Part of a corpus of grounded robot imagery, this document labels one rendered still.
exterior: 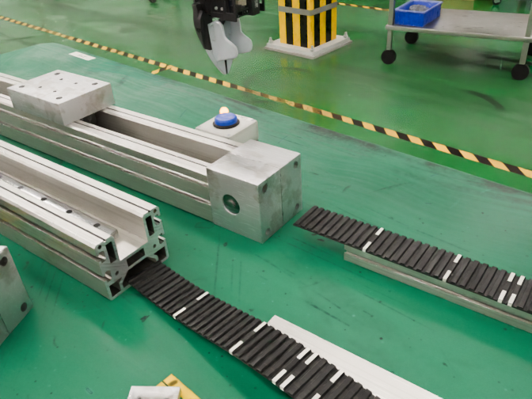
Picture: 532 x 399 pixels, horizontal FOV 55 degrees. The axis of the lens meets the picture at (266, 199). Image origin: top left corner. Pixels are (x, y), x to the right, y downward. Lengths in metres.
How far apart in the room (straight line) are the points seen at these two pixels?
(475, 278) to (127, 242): 0.42
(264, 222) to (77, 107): 0.42
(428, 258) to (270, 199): 0.22
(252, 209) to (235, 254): 0.07
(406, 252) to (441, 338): 0.11
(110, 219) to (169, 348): 0.21
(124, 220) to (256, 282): 0.19
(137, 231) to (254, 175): 0.17
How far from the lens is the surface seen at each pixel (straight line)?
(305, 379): 0.50
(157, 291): 0.65
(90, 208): 0.75
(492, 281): 0.63
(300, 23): 4.02
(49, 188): 0.82
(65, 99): 0.95
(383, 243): 0.66
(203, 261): 0.69
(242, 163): 0.71
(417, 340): 0.59
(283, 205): 0.72
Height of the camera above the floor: 1.22
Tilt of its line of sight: 33 degrees down
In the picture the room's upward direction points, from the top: 4 degrees counter-clockwise
